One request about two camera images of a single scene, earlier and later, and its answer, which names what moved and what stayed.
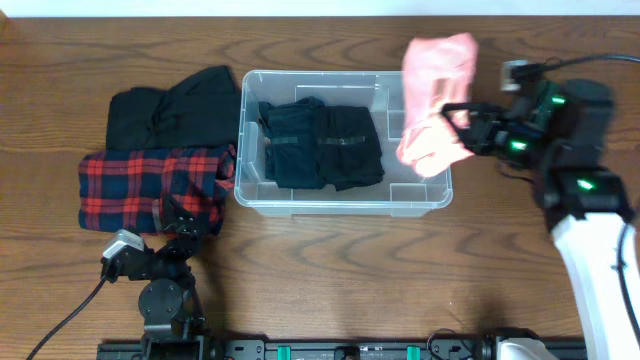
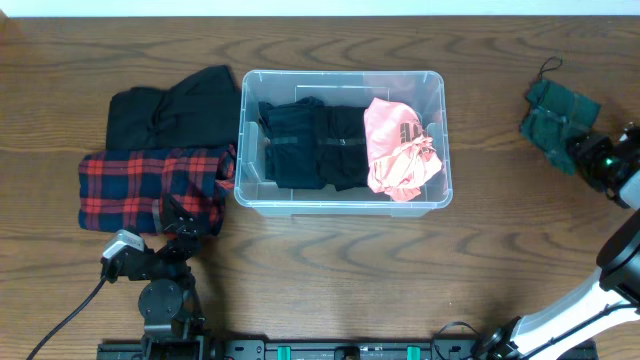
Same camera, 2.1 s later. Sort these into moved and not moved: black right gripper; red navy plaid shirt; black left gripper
Moved: black right gripper
Not moved: black left gripper; red navy plaid shirt
